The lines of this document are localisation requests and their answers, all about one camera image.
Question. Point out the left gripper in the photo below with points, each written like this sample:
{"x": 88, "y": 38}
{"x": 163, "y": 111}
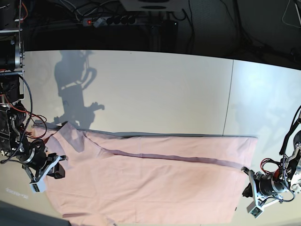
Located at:
{"x": 264, "y": 187}

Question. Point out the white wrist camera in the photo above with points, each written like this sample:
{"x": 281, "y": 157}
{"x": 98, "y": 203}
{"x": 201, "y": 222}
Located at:
{"x": 254, "y": 209}
{"x": 38, "y": 187}

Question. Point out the white power adapter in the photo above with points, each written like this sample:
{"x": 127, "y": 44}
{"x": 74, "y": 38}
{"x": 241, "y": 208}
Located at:
{"x": 99, "y": 22}

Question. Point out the pink T-shirt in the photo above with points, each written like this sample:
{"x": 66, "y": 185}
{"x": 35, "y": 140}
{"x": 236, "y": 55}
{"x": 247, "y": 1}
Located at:
{"x": 147, "y": 180}

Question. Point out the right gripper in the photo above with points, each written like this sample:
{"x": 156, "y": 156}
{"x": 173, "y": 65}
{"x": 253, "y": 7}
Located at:
{"x": 45, "y": 166}

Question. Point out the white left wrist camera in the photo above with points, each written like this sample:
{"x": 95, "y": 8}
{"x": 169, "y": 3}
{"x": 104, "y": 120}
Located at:
{"x": 254, "y": 209}

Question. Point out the white power strip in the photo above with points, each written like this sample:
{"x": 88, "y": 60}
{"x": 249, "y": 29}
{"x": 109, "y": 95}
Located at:
{"x": 110, "y": 20}

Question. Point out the aluminium table leg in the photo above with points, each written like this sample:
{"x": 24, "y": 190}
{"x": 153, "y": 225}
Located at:
{"x": 154, "y": 31}

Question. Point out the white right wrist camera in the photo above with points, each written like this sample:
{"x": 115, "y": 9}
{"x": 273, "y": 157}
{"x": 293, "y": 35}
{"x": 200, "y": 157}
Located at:
{"x": 38, "y": 187}

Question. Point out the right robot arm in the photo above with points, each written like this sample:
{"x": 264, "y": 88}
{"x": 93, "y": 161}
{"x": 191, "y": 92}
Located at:
{"x": 14, "y": 118}

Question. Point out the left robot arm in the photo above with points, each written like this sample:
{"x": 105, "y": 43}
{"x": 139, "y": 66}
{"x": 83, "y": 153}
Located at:
{"x": 287, "y": 166}

